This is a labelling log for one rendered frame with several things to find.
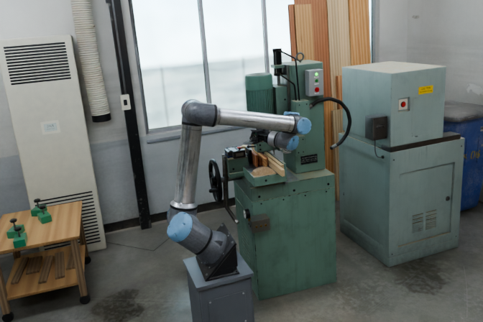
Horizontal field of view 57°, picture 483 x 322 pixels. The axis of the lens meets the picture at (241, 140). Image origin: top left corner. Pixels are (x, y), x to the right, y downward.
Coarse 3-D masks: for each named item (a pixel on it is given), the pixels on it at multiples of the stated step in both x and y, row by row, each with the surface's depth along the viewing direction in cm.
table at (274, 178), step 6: (246, 168) 282; (252, 168) 281; (228, 174) 287; (234, 174) 283; (240, 174) 284; (246, 174) 281; (276, 174) 268; (252, 180) 268; (258, 180) 266; (264, 180) 267; (270, 180) 268; (276, 180) 269; (282, 180) 270
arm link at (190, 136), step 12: (192, 132) 232; (180, 144) 235; (192, 144) 233; (180, 156) 236; (192, 156) 234; (180, 168) 236; (192, 168) 236; (180, 180) 237; (192, 180) 237; (180, 192) 237; (192, 192) 239; (180, 204) 238; (192, 204) 240; (168, 216) 245
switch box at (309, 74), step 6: (306, 72) 275; (312, 72) 273; (318, 72) 274; (306, 78) 277; (312, 78) 274; (318, 78) 275; (306, 84) 278; (312, 84) 275; (318, 84) 276; (306, 90) 279; (312, 90) 276
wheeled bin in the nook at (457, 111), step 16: (448, 112) 363; (464, 112) 359; (480, 112) 361; (448, 128) 362; (464, 128) 362; (480, 128) 369; (464, 144) 368; (480, 144) 375; (464, 160) 372; (480, 160) 381; (464, 176) 379; (480, 176) 388; (464, 192) 385; (464, 208) 392
